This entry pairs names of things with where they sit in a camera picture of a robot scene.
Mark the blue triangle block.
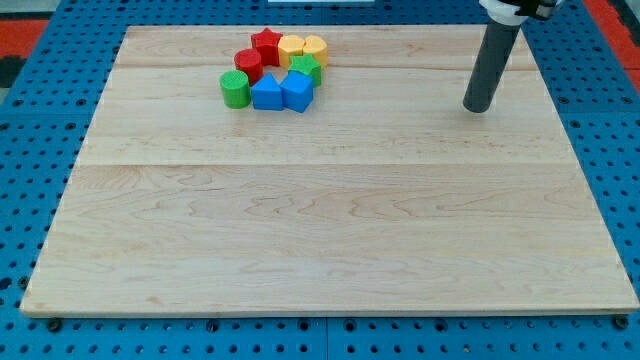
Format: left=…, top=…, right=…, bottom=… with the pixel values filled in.
left=251, top=73, right=284, bottom=111

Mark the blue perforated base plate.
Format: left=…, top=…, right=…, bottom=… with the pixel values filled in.
left=1, top=1, right=639, bottom=359

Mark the wooden board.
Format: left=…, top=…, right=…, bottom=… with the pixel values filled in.
left=21, top=25, right=639, bottom=318

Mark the green cylinder block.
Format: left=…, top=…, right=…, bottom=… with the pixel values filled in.
left=219, top=70, right=251, bottom=109

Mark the red cylinder block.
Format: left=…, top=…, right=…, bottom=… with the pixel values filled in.
left=234, top=48, right=264, bottom=86

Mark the yellow heart block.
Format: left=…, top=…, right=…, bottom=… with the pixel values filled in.
left=302, top=35, right=329, bottom=69

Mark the blue cube block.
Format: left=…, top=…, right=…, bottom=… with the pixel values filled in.
left=280, top=71, right=314, bottom=113

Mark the red star block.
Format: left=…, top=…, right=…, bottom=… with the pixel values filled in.
left=250, top=28, right=283, bottom=66

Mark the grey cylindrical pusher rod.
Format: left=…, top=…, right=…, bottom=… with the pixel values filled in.
left=463, top=20, right=520, bottom=113

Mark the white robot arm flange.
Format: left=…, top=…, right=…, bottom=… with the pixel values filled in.
left=479, top=0, right=564, bottom=26

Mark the yellow hexagon block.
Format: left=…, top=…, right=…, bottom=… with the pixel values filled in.
left=277, top=35, right=305, bottom=69

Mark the green star block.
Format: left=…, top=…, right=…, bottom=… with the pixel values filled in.
left=289, top=54, right=322, bottom=87

